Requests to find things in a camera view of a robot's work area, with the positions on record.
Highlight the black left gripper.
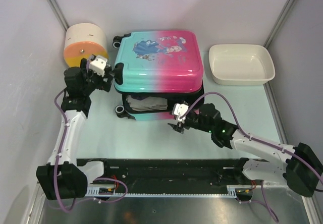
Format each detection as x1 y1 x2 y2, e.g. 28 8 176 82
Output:
81 58 114 95

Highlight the grey garment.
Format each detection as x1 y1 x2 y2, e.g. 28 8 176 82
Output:
126 95 168 111

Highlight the pink and teal kids suitcase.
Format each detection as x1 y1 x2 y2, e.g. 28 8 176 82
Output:
113 30 204 121

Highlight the white rectangular plastic basin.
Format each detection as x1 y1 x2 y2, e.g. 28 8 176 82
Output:
208 44 276 86

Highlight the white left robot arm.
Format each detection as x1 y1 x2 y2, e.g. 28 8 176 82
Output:
36 67 113 200

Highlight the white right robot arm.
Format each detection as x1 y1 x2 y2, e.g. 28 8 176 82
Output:
171 103 322 197

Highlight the cream and orange drawer box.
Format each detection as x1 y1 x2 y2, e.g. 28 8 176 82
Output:
63 23 109 67

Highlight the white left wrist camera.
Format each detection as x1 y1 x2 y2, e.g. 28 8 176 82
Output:
89 55 111 77

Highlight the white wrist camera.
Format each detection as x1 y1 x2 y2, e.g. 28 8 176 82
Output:
172 103 189 122
89 55 111 77

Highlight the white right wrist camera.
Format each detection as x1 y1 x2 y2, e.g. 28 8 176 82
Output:
172 103 189 122

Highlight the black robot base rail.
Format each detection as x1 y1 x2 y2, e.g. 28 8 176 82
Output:
77 158 252 185

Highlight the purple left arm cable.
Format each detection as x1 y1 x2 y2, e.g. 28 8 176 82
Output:
53 56 128 213

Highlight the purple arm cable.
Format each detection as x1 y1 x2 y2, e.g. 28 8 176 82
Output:
53 56 128 213
183 92 323 222

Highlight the white slotted cable duct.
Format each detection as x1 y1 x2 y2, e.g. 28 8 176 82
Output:
85 185 255 198

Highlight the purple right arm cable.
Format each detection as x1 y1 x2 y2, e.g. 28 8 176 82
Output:
183 92 323 222

